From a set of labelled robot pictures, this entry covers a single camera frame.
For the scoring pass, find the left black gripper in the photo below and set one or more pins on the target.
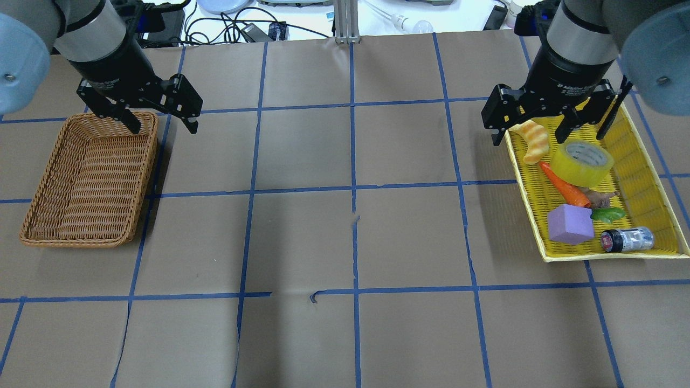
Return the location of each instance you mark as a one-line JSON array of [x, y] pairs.
[[109, 66]]

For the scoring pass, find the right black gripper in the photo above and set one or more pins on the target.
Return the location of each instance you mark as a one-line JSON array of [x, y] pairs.
[[566, 74]]

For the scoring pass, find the yellow tape roll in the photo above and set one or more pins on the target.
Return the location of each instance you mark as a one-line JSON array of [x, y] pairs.
[[581, 163]]

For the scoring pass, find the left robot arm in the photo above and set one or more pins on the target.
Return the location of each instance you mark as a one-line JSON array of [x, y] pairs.
[[100, 43]]

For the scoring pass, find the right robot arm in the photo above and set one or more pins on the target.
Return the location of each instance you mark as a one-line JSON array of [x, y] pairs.
[[592, 54]]

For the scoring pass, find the toy croissant bread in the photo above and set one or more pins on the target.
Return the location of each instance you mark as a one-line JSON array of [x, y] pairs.
[[536, 138]]

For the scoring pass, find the orange toy carrot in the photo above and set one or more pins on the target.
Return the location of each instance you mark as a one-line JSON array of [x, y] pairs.
[[570, 193]]

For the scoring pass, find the brown ginger root toy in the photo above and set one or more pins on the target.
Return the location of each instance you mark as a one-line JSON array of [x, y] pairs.
[[599, 200]]

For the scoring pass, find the brown wicker basket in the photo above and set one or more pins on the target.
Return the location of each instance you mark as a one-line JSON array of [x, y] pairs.
[[92, 190]]

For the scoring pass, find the purple foam cube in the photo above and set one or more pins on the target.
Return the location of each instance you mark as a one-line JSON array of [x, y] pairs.
[[570, 224]]

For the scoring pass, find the green toy pepper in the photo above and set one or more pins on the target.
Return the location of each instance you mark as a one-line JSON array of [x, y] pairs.
[[607, 215]]

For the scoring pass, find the yellow plastic tray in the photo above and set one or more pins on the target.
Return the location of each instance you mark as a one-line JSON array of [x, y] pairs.
[[641, 196]]

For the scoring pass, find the black power brick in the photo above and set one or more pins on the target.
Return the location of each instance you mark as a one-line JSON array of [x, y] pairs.
[[277, 31]]

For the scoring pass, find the small spice jar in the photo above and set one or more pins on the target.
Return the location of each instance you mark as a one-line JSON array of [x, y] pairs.
[[627, 240]]

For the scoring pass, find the white light bulb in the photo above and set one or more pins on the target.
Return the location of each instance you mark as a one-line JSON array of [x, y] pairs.
[[410, 25]]

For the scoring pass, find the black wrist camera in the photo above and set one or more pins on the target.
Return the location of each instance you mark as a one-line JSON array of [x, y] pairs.
[[535, 20]]

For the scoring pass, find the aluminium frame post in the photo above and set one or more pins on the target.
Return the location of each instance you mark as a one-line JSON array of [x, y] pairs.
[[346, 22]]

